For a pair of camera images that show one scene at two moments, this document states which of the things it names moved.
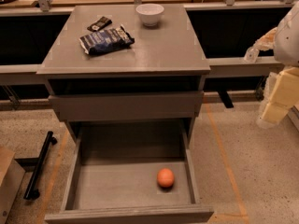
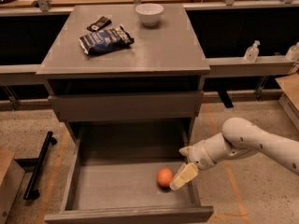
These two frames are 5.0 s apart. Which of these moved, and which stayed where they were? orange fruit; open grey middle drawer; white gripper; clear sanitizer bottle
Moved: white gripper
Stayed: orange fruit; clear sanitizer bottle; open grey middle drawer
